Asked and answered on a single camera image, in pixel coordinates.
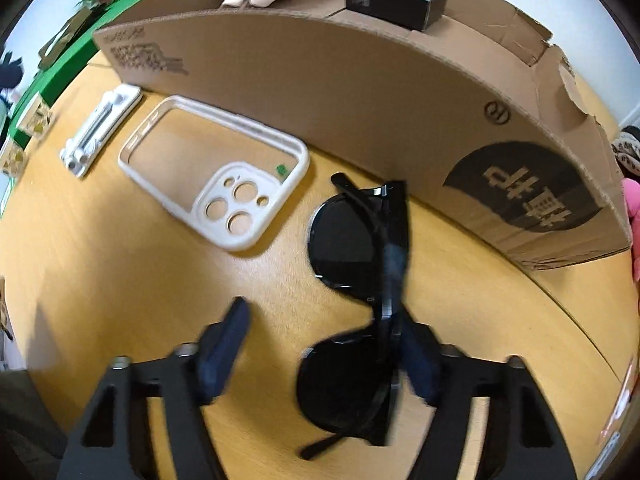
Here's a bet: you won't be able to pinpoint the beige phone case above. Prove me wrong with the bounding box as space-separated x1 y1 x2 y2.
118 95 311 252

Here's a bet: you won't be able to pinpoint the pink plush toy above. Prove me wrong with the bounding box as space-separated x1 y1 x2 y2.
621 177 640 282

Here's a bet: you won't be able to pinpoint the small black box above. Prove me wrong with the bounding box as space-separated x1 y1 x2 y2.
344 0 448 32

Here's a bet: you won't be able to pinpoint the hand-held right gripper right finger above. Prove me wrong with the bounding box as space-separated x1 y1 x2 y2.
395 310 581 480

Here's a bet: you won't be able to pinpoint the small white paper label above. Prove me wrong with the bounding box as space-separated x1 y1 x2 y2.
597 355 640 446

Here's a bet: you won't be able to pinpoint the flat cardboard carton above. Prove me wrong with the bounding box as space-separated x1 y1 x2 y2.
37 10 96 71

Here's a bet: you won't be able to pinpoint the brown cardboard box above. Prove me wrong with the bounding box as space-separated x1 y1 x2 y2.
92 0 632 272

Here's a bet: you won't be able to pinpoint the white folding phone stand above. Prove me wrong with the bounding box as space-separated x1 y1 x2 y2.
59 85 143 179

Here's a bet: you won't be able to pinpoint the beige printed cloth bag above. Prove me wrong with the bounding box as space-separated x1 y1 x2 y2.
611 127 640 177

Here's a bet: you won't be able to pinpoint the printed paper cup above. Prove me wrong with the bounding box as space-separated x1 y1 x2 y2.
15 95 53 138
0 135 28 177

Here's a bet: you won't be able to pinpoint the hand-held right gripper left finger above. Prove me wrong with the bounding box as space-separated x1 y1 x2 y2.
55 296 251 480

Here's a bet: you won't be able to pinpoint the black sunglasses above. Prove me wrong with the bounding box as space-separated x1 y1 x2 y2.
295 172 416 461

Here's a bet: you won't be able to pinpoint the long white paper label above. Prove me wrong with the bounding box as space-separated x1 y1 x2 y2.
585 440 632 480

